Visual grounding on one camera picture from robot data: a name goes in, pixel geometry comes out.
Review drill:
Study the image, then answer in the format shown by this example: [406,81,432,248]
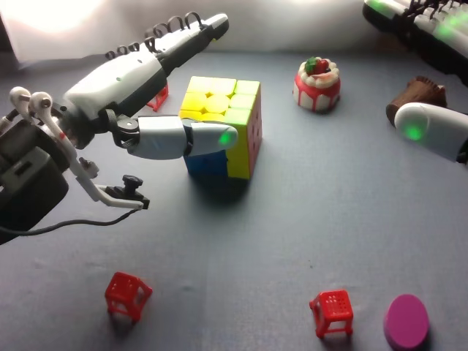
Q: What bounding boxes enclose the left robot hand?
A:
[64,12,239,162]

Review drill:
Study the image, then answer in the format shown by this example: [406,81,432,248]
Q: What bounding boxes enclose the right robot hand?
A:
[362,0,468,165]

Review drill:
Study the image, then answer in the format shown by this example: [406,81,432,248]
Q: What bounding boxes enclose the colourful puzzle cube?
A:
[178,75,263,181]

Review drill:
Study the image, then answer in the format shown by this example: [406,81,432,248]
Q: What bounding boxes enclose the brown toy log cake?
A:
[386,75,448,129]

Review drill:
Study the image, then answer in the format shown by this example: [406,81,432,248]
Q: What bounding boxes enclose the red toy stool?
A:
[309,290,355,339]
[105,271,154,322]
[146,83,170,112]

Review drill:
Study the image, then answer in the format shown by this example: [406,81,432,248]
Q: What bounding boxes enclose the toy strawberry cake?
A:
[292,56,341,113]

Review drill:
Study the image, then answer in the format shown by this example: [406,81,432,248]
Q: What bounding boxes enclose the magenta round disc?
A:
[383,294,430,348]

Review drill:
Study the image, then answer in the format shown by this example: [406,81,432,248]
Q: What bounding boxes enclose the grey table cloth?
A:
[0,49,468,351]

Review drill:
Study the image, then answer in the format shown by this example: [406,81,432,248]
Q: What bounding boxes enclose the wrist camera on white bracket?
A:
[75,156,151,212]

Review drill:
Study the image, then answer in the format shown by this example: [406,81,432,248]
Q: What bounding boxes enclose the grey camera cable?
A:
[0,208,143,237]

